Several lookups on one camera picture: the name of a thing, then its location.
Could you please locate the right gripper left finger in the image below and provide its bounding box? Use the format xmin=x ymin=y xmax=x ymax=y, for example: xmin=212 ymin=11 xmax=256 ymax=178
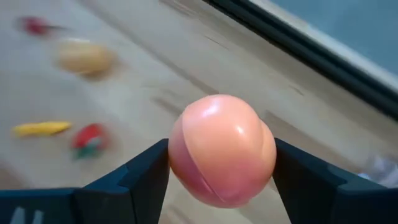
xmin=0 ymin=138 xmax=171 ymax=224

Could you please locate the red toy strawberry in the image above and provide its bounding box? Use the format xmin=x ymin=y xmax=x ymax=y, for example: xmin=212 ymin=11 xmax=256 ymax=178
xmin=17 ymin=15 xmax=68 ymax=37

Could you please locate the tan toy potato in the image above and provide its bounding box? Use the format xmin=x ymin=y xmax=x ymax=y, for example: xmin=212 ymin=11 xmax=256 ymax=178
xmin=57 ymin=40 xmax=116 ymax=75

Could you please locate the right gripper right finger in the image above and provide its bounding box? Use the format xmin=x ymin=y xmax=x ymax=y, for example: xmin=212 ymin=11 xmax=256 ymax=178
xmin=272 ymin=138 xmax=398 ymax=224

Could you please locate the pink toy peach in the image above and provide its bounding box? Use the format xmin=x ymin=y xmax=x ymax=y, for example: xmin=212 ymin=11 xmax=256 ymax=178
xmin=167 ymin=94 xmax=277 ymax=208

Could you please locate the yellow toy banana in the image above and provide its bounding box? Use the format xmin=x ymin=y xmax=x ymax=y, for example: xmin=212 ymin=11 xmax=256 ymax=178
xmin=11 ymin=121 xmax=72 ymax=138

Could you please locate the orange toy carrot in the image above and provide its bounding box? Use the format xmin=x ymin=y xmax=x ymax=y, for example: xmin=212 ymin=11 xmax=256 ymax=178
xmin=70 ymin=123 xmax=109 ymax=159

